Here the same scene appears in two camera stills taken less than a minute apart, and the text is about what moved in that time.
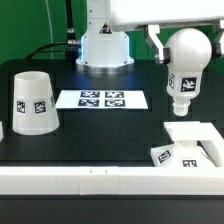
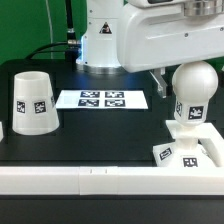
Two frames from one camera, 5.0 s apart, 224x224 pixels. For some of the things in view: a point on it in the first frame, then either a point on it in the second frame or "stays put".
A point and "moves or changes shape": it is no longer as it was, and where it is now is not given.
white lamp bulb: (190, 51) moves or changes shape
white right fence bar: (212, 142) stays put
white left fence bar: (1, 131) stays put
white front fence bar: (203, 181) stays put
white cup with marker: (34, 110) stays put
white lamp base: (183, 153) moves or changes shape
